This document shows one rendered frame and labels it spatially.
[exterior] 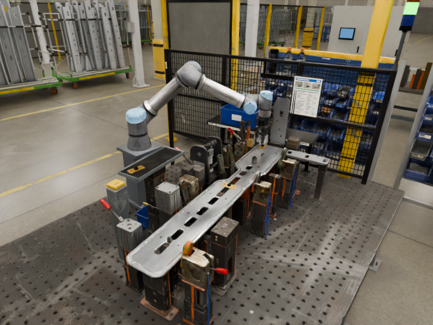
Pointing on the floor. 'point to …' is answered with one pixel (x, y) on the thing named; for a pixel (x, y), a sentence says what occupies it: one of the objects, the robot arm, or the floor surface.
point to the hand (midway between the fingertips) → (263, 144)
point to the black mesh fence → (279, 94)
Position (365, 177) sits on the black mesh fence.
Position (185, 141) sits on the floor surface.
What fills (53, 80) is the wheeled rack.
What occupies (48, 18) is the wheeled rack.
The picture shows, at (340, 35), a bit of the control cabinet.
